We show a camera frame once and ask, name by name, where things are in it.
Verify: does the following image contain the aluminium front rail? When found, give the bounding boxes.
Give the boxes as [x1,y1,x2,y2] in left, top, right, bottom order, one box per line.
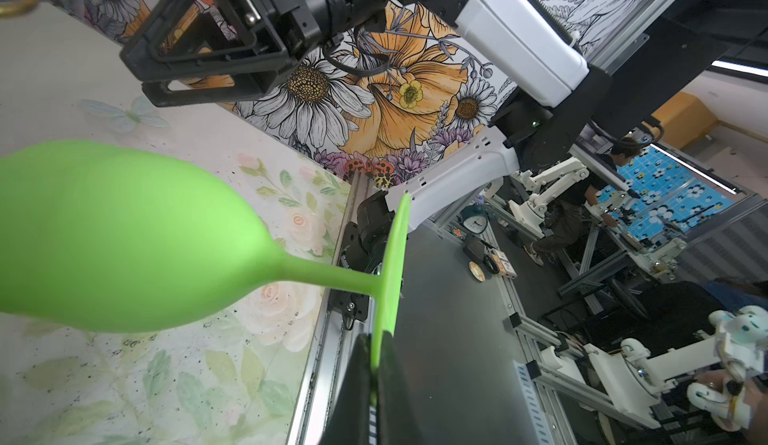
[286,168,385,445]

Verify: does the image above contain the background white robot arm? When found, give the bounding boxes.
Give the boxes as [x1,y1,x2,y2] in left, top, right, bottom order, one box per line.
[527,306,767,432]

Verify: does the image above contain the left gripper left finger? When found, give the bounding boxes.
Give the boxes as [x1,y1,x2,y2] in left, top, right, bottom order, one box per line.
[320,335,374,445]

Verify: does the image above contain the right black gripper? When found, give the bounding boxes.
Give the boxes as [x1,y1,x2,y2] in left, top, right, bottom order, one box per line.
[120,0,388,107]

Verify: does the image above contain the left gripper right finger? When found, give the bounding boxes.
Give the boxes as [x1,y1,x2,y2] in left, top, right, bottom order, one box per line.
[377,332,423,445]

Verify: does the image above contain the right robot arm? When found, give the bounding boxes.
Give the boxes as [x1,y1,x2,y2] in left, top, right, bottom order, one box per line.
[120,0,611,228]

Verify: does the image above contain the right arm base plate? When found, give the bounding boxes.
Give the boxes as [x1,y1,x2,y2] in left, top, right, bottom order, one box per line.
[337,191,394,331]

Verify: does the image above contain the person in grey shirt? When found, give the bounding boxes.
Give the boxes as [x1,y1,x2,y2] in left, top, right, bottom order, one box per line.
[524,137,641,266]

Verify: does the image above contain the green wine glass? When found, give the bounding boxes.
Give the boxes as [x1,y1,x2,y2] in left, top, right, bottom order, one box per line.
[1,140,411,368]

